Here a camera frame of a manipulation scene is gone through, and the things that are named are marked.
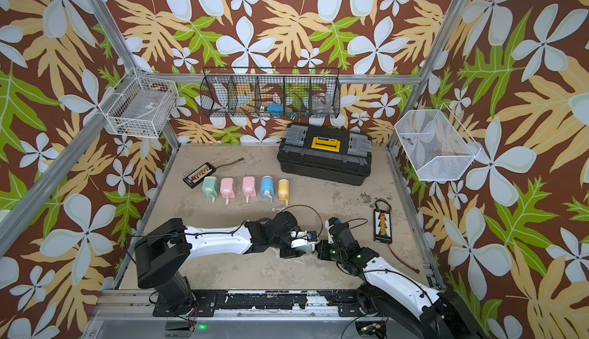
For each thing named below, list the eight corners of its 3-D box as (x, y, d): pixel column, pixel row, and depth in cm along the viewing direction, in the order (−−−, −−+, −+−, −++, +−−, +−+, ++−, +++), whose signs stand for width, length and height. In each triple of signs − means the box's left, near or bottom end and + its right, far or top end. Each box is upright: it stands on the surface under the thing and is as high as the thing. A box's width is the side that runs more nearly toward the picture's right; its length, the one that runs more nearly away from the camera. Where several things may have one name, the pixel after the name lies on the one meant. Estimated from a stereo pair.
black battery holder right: (373, 241, 90) (375, 239, 88) (373, 209, 99) (375, 207, 97) (390, 245, 89) (392, 243, 87) (389, 212, 98) (391, 210, 96)
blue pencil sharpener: (262, 202, 100) (260, 194, 94) (263, 184, 106) (262, 176, 100) (273, 202, 100) (272, 194, 94) (274, 184, 106) (273, 176, 100)
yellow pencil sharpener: (278, 205, 99) (277, 197, 93) (279, 187, 105) (278, 178, 99) (288, 205, 99) (288, 197, 93) (288, 187, 105) (288, 178, 99)
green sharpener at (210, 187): (204, 202, 100) (199, 192, 95) (209, 185, 106) (204, 176, 100) (216, 202, 100) (211, 192, 95) (220, 185, 106) (216, 176, 100)
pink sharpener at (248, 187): (245, 203, 100) (242, 195, 95) (245, 185, 106) (242, 177, 101) (256, 201, 100) (254, 193, 95) (256, 183, 106) (254, 175, 101)
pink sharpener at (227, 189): (224, 204, 99) (220, 196, 94) (224, 187, 105) (220, 178, 100) (235, 203, 100) (232, 194, 94) (234, 185, 106) (231, 176, 100)
